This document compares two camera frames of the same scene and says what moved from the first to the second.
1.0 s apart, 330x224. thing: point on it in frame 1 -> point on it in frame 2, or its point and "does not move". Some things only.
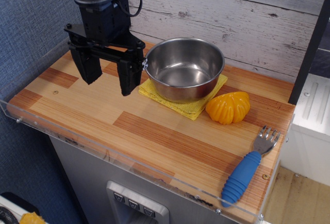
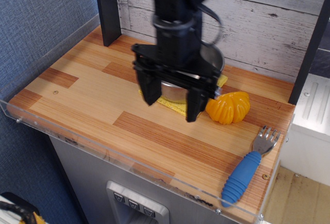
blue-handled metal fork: (238, 181) does not move
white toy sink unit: (306, 152) does not move
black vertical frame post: (322, 21) does not move
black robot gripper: (108, 30) -> (177, 57)
